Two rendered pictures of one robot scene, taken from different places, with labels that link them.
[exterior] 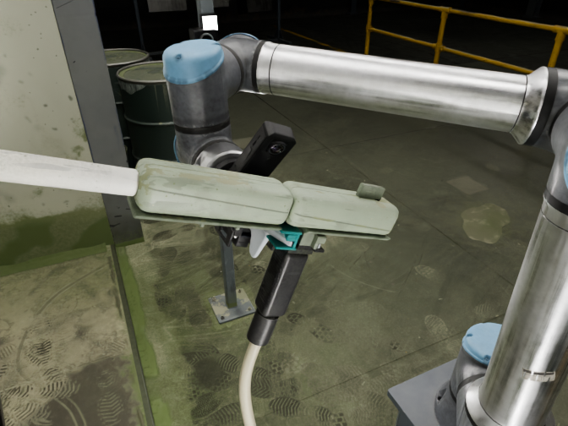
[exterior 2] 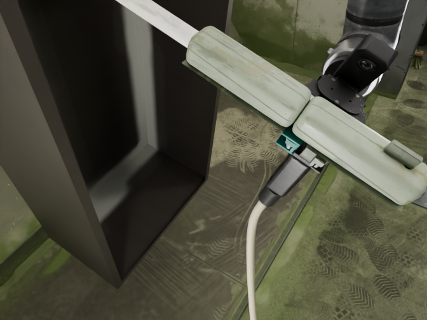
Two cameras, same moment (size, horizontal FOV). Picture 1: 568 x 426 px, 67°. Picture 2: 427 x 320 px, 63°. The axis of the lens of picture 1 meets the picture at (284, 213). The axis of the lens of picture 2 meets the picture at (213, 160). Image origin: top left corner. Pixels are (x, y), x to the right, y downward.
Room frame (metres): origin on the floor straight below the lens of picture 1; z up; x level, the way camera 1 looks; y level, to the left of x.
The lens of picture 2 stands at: (0.16, -0.23, 1.68)
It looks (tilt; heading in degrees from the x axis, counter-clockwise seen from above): 47 degrees down; 64
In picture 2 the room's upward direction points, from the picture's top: 7 degrees counter-clockwise
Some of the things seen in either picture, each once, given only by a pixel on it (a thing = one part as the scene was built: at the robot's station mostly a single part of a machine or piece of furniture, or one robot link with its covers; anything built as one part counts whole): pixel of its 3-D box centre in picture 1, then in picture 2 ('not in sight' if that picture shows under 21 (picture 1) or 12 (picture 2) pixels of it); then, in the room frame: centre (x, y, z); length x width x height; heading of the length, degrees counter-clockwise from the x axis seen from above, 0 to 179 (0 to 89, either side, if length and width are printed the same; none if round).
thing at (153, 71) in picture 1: (159, 73); not in sight; (3.10, 0.88, 0.86); 0.54 x 0.54 x 0.01
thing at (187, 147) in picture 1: (207, 154); (366, 44); (0.67, 0.13, 1.35); 0.12 x 0.09 x 0.10; 27
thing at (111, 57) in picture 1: (111, 58); not in sight; (3.54, 1.36, 0.86); 0.54 x 0.54 x 0.01
